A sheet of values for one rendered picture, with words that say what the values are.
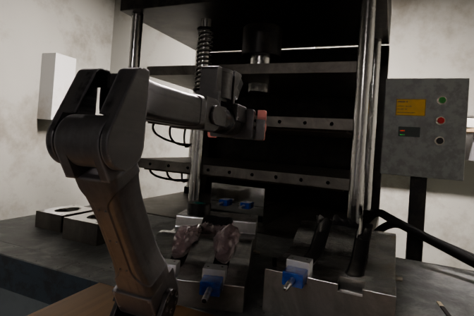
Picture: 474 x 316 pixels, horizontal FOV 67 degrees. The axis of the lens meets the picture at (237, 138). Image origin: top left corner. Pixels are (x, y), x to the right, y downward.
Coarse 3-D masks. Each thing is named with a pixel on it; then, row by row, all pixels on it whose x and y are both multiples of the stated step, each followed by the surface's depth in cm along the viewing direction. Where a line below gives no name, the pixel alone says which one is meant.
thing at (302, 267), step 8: (296, 256) 79; (288, 264) 76; (296, 264) 76; (304, 264) 75; (312, 264) 78; (288, 272) 72; (296, 272) 72; (304, 272) 73; (288, 280) 70; (296, 280) 71; (304, 280) 72; (288, 288) 68
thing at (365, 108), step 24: (360, 24) 144; (360, 48) 143; (360, 72) 142; (360, 96) 142; (360, 120) 141; (192, 144) 249; (360, 144) 141; (360, 168) 141; (360, 192) 141; (360, 216) 141
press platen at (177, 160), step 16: (144, 160) 190; (160, 160) 186; (176, 160) 194; (208, 160) 216; (224, 160) 230; (240, 160) 244; (224, 176) 171; (240, 176) 168; (256, 176) 165; (272, 176) 162; (288, 176) 159; (304, 176) 156; (320, 176) 153; (336, 176) 157
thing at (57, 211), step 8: (56, 208) 137; (64, 208) 139; (72, 208) 141; (80, 208) 141; (88, 208) 141; (40, 216) 130; (48, 216) 128; (56, 216) 127; (64, 216) 127; (40, 224) 130; (48, 224) 128; (56, 224) 127
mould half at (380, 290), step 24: (336, 240) 98; (384, 240) 95; (336, 264) 85; (384, 264) 88; (264, 288) 77; (312, 288) 73; (336, 288) 71; (384, 288) 71; (288, 312) 75; (312, 312) 73; (336, 312) 71; (360, 312) 69; (384, 312) 68
